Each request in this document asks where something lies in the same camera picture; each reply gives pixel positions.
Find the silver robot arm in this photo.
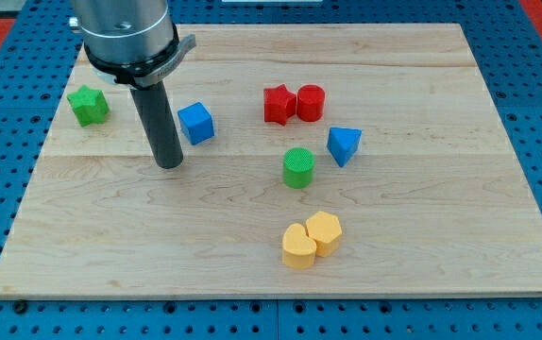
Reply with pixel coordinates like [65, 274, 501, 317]
[71, 0, 196, 90]

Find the green cylinder block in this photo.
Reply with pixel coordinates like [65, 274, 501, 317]
[282, 147, 315, 189]

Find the light wooden board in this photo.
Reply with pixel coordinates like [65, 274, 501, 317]
[0, 24, 542, 300]

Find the red star block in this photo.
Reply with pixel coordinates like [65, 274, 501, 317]
[263, 84, 296, 126]

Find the blue triangle block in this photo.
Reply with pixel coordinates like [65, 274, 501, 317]
[327, 127, 362, 167]

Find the yellow hexagon block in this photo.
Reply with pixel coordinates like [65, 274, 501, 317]
[305, 212, 343, 257]

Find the red cylinder block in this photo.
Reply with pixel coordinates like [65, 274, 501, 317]
[296, 84, 326, 122]

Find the yellow heart block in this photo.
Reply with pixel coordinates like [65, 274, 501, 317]
[281, 223, 317, 269]

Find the blue cube block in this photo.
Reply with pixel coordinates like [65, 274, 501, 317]
[178, 102, 215, 145]

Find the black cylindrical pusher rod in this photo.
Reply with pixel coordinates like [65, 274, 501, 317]
[130, 82, 183, 169]

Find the green star block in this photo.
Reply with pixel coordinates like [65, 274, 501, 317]
[67, 85, 110, 127]

